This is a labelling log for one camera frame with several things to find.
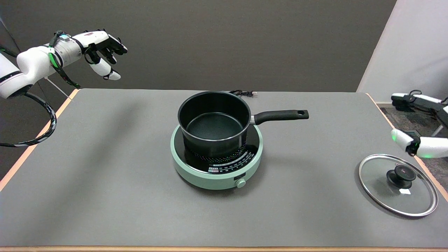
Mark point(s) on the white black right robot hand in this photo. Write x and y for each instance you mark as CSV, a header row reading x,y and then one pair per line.
x,y
430,147

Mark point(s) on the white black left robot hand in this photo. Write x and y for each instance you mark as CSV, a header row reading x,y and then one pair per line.
x,y
96,38

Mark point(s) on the glass pot lid black knob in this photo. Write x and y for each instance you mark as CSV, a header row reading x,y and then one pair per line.
x,y
378,189

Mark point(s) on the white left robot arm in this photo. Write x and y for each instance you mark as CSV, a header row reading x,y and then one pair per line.
x,y
31,63

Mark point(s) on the grey metal pole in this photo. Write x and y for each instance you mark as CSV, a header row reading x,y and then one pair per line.
x,y
437,131

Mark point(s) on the floor vent grille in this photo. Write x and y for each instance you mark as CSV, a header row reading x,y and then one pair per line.
x,y
413,132

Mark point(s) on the grey table mat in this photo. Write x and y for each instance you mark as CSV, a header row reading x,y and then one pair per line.
x,y
105,175

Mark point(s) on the mint green induction cooker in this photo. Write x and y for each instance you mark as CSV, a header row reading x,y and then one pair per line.
x,y
203,176

